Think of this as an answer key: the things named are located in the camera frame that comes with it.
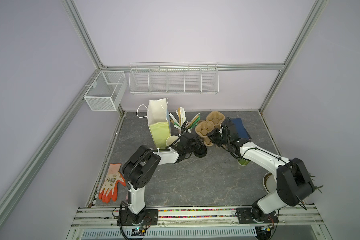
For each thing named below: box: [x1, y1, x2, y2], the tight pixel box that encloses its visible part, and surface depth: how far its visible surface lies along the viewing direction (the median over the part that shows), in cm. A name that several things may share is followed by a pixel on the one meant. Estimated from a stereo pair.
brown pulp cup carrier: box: [195, 111, 225, 145], surface depth 95 cm
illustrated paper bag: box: [136, 97, 171, 149], surface depth 86 cm
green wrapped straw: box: [185, 113, 201, 130], surface depth 96 cm
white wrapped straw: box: [180, 106, 183, 127], surface depth 98 cm
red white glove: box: [98, 163, 127, 204], surface depth 82 cm
